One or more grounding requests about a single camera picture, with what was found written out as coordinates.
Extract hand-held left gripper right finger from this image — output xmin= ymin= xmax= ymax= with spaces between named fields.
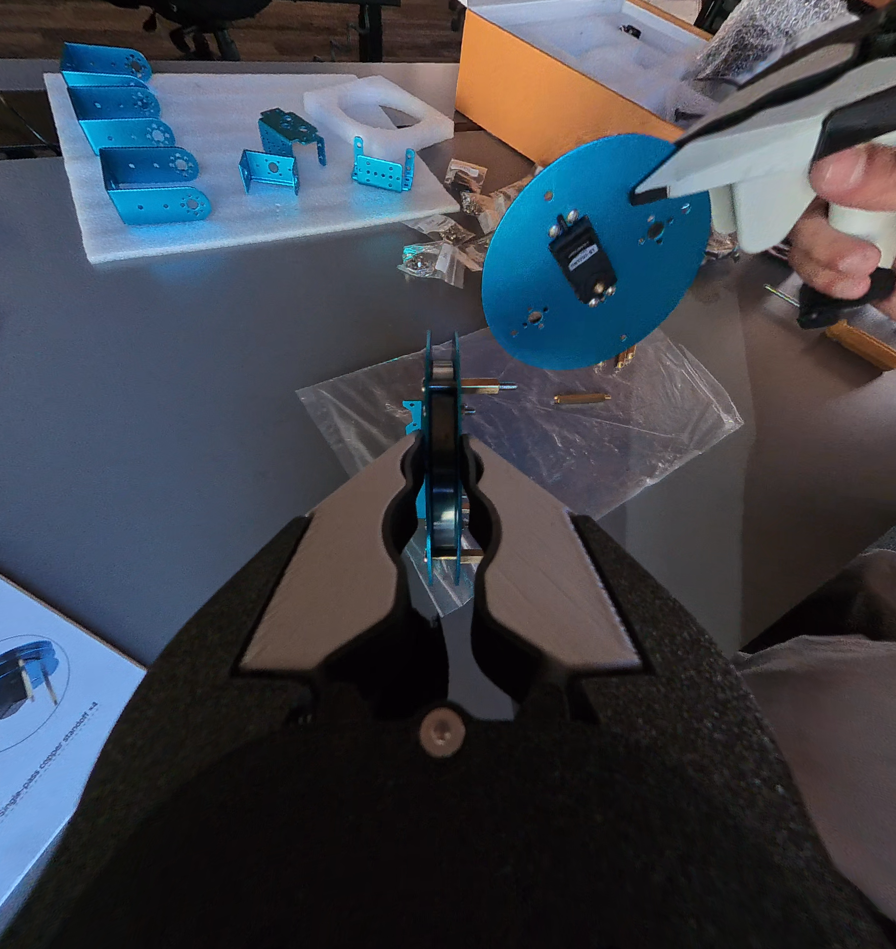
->
xmin=463 ymin=433 xmax=645 ymax=672

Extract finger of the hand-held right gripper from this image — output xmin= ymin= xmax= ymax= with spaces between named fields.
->
xmin=628 ymin=110 xmax=821 ymax=209
xmin=672 ymin=13 xmax=885 ymax=145

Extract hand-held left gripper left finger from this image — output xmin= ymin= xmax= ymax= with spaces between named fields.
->
xmin=239 ymin=433 xmax=428 ymax=676

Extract large clear plastic bag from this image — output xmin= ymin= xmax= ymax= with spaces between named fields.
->
xmin=296 ymin=326 xmax=746 ymax=616

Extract blue round metal base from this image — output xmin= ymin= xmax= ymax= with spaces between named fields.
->
xmin=403 ymin=330 xmax=519 ymax=587

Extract teal disc with servo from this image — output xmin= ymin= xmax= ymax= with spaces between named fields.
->
xmin=481 ymin=133 xmax=714 ymax=372

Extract grey desk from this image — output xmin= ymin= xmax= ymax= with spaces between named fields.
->
xmin=0 ymin=59 xmax=896 ymax=949

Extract person's right hand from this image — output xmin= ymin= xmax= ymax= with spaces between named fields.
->
xmin=785 ymin=141 xmax=896 ymax=331

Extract bubble wrap bundle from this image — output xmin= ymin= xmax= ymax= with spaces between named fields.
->
xmin=671 ymin=0 xmax=857 ymax=123

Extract white foam box insert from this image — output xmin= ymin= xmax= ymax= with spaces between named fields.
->
xmin=466 ymin=0 xmax=709 ymax=123

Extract orange cardboard box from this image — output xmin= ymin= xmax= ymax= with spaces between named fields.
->
xmin=455 ymin=0 xmax=716 ymax=168

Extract pile of small screw bags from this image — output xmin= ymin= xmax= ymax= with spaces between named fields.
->
xmin=396 ymin=158 xmax=742 ymax=290

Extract printed instruction leaflet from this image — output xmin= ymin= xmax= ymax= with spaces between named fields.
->
xmin=0 ymin=556 xmax=146 ymax=949

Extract flat white foam sheet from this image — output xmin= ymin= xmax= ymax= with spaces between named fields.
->
xmin=44 ymin=70 xmax=479 ymax=264

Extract white foam tray with notch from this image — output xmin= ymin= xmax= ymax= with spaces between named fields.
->
xmin=303 ymin=74 xmax=452 ymax=149

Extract orange handle screwdriver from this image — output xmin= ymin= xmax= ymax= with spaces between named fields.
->
xmin=763 ymin=284 xmax=896 ymax=372

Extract blue multi-hole U bracket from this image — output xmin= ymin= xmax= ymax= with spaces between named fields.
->
xmin=352 ymin=135 xmax=417 ymax=194

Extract small blue metal bracket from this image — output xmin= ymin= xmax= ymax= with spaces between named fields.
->
xmin=239 ymin=148 xmax=301 ymax=195

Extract blue metal U bracket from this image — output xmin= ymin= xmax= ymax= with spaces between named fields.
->
xmin=99 ymin=146 xmax=212 ymax=225
xmin=66 ymin=85 xmax=176 ymax=157
xmin=61 ymin=42 xmax=154 ymax=93

